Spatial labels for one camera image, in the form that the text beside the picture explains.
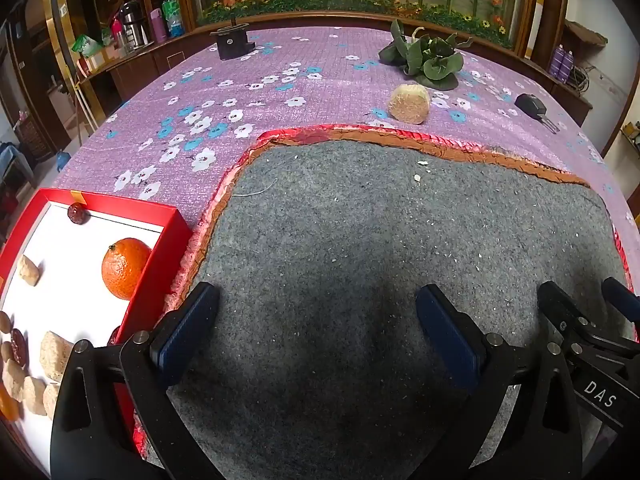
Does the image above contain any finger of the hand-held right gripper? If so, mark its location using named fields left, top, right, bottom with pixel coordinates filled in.
left=537, top=280, right=597, bottom=347
left=601, top=276, right=640, bottom=321

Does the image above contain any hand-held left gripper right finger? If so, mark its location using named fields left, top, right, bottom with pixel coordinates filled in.
left=415, top=284, right=583, bottom=480

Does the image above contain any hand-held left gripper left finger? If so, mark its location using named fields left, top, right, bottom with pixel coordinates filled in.
left=50, top=281, right=226, bottom=480

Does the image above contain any orange tangerine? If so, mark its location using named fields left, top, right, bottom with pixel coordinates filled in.
left=101, top=237, right=152, bottom=301

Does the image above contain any beige puffed rice cake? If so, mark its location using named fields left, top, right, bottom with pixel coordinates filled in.
left=18, top=255, right=42, bottom=287
left=39, top=331, right=76, bottom=383
left=22, top=376, right=48, bottom=417
left=1, top=358, right=26, bottom=403
left=42, top=382, right=62, bottom=421

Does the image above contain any red box with white inside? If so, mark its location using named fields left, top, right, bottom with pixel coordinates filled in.
left=0, top=187, right=193, bottom=466

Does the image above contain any grey felt mat red border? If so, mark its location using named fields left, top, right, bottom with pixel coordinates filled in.
left=135, top=124, right=640, bottom=480

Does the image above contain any orange dried fruit piece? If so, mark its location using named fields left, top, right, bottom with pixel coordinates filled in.
left=0, top=382, right=22, bottom=422

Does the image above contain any black car key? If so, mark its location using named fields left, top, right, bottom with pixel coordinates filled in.
left=515, top=93, right=561, bottom=135

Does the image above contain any blue plastic stool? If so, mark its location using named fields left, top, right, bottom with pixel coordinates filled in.
left=0, top=142, right=36, bottom=191

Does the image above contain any green leafy vegetable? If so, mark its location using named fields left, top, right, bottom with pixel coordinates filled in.
left=377, top=19, right=473, bottom=92

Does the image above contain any green snack bag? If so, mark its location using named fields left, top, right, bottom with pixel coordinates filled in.
left=71, top=34, right=113, bottom=58

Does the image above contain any purple bottle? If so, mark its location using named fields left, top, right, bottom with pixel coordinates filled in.
left=150, top=8, right=168, bottom=44

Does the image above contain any dark steel thermos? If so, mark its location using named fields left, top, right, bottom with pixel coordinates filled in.
left=120, top=1, right=151, bottom=51

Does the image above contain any green plastic bottle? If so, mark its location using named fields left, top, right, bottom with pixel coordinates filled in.
left=161, top=0, right=186, bottom=38

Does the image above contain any wooden wall shelf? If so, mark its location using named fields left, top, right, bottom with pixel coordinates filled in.
left=565, top=20, right=611, bottom=48

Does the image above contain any black clamp mount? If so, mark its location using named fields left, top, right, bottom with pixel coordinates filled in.
left=210, top=19, right=258, bottom=61

